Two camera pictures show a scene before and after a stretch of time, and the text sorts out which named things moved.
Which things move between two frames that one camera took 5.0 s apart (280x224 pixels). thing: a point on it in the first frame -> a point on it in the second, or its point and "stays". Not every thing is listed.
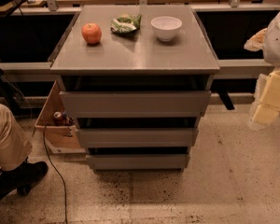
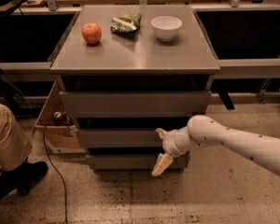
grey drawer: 170,137 stays
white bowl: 166,27 stays
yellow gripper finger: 256,43 -> 161,133
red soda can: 58,119 stays
